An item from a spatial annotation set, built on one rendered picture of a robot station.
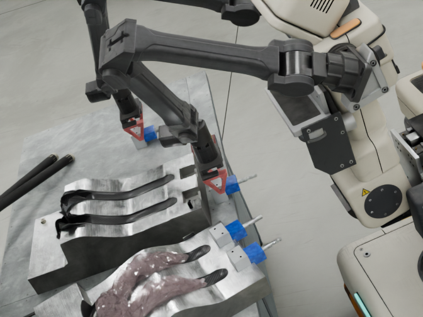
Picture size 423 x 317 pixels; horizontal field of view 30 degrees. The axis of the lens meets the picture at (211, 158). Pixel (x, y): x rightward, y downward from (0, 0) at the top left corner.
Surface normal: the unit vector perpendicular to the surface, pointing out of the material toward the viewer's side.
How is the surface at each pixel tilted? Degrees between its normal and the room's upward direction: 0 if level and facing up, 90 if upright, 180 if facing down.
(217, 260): 0
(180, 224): 90
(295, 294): 0
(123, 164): 0
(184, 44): 50
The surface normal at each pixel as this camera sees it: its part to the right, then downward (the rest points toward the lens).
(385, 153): 0.22, 0.50
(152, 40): 0.28, -0.32
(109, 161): -0.34, -0.77
